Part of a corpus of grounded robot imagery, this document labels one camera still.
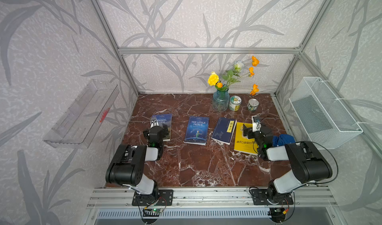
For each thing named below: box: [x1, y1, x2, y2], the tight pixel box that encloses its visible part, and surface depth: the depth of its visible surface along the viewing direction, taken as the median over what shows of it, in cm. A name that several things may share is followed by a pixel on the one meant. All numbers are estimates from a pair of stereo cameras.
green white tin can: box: [228, 95, 242, 112], surface depth 109 cm
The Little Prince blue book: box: [183, 115, 210, 146], surface depth 100 cm
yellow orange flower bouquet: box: [207, 55, 260, 96], surface depth 95 cm
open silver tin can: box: [247, 98, 260, 112], surface depth 110 cm
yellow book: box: [233, 121, 258, 155], surface depth 93 cm
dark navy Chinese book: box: [210, 116, 238, 145], surface depth 100 cm
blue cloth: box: [272, 133, 296, 147], surface depth 98 cm
